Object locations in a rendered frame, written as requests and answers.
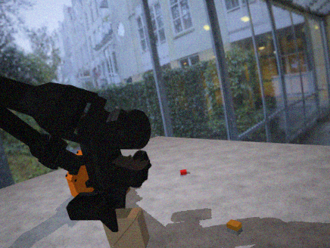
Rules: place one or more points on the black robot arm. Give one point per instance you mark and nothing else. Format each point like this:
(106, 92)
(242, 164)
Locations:
(59, 110)

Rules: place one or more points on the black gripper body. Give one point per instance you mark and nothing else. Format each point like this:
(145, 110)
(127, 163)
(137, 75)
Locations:
(97, 204)

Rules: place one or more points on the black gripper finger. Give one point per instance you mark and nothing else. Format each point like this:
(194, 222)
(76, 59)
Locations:
(111, 219)
(119, 193)

